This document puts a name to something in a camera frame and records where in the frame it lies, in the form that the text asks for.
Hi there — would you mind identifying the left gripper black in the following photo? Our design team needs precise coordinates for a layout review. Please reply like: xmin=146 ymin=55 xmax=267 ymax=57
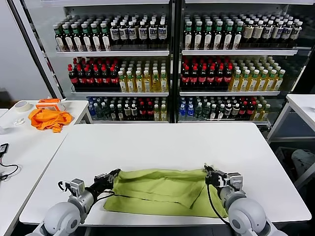
xmin=88 ymin=168 xmax=121 ymax=195

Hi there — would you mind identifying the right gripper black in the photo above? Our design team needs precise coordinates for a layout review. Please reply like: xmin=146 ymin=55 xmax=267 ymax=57
xmin=203 ymin=165 xmax=230 ymax=189

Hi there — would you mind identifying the light green t-shirt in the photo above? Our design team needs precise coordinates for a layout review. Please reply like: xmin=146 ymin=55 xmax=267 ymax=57
xmin=102 ymin=168 xmax=228 ymax=219

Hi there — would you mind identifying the dark plastic crate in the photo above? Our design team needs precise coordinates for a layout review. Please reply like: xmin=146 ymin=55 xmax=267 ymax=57
xmin=275 ymin=147 xmax=300 ymax=177

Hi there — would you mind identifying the white side table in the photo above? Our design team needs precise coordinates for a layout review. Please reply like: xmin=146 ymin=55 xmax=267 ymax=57
xmin=0 ymin=132 xmax=69 ymax=236
xmin=267 ymin=94 xmax=315 ymax=143
xmin=0 ymin=99 xmax=94 ymax=135

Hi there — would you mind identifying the orange crumpled cloth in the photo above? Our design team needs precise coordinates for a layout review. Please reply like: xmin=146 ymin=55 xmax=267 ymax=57
xmin=28 ymin=108 xmax=74 ymax=133

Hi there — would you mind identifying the grey fabric bundle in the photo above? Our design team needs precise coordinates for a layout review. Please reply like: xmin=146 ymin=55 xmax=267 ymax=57
xmin=291 ymin=149 xmax=315 ymax=177

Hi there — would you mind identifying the orange and white box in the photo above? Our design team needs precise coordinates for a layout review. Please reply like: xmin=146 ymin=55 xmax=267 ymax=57
xmin=35 ymin=98 xmax=66 ymax=112

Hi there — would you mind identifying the glass display cabinet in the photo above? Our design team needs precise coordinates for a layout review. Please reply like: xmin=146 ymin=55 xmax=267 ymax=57
xmin=176 ymin=0 xmax=315 ymax=128
xmin=7 ymin=0 xmax=177 ymax=124

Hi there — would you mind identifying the white tape roll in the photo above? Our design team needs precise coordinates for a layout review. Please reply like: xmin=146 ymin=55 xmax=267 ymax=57
xmin=14 ymin=100 xmax=32 ymax=113

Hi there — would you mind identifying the green-cap brown tea bottle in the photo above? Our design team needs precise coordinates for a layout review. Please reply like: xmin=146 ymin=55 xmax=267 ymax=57
xmin=91 ymin=23 xmax=102 ymax=52
xmin=63 ymin=23 xmax=74 ymax=52
xmin=100 ymin=22 xmax=111 ymax=51
xmin=184 ymin=21 xmax=194 ymax=50
xmin=233 ymin=21 xmax=244 ymax=49
xmin=223 ymin=21 xmax=234 ymax=50
xmin=71 ymin=23 xmax=83 ymax=52
xmin=81 ymin=23 xmax=93 ymax=52
xmin=204 ymin=21 xmax=214 ymax=50
xmin=54 ymin=23 xmax=65 ymax=52
xmin=193 ymin=21 xmax=204 ymax=50
xmin=214 ymin=21 xmax=223 ymax=50

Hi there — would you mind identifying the white-cap blue-label bottle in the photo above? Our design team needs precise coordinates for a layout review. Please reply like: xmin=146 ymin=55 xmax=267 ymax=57
xmin=272 ymin=21 xmax=284 ymax=44
xmin=262 ymin=20 xmax=274 ymax=44
xmin=110 ymin=21 xmax=120 ymax=46
xmin=127 ymin=21 xmax=138 ymax=46
xmin=290 ymin=21 xmax=304 ymax=42
xmin=282 ymin=21 xmax=294 ymax=43
xmin=138 ymin=21 xmax=148 ymax=46
xmin=148 ymin=21 xmax=158 ymax=46
xmin=119 ymin=21 xmax=129 ymax=46
xmin=157 ymin=20 xmax=167 ymax=46

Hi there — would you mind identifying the white-cap cream-label bottle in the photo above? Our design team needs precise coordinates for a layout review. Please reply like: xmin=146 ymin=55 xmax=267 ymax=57
xmin=253 ymin=20 xmax=265 ymax=44
xmin=243 ymin=20 xmax=255 ymax=44

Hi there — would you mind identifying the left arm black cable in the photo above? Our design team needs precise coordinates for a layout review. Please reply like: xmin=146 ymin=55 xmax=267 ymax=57
xmin=94 ymin=191 xmax=118 ymax=200

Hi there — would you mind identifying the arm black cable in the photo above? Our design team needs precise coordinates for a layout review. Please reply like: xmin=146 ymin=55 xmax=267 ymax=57
xmin=206 ymin=183 xmax=233 ymax=227
xmin=94 ymin=191 xmax=118 ymax=200

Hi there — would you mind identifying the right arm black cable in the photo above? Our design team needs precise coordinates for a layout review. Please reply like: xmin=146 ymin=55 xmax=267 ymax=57
xmin=206 ymin=183 xmax=233 ymax=227

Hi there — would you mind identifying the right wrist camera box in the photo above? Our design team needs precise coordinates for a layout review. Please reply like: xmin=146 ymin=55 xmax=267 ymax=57
xmin=225 ymin=173 xmax=243 ymax=192

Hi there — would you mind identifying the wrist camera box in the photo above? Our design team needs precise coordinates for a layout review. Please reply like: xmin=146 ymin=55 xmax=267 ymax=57
xmin=68 ymin=178 xmax=86 ymax=197
xmin=225 ymin=173 xmax=243 ymax=192

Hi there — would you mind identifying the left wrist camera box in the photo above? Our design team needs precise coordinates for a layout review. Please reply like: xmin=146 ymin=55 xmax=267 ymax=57
xmin=68 ymin=178 xmax=86 ymax=197

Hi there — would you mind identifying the thin black cable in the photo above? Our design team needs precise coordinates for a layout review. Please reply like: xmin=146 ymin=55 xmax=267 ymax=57
xmin=0 ymin=152 xmax=20 ymax=181

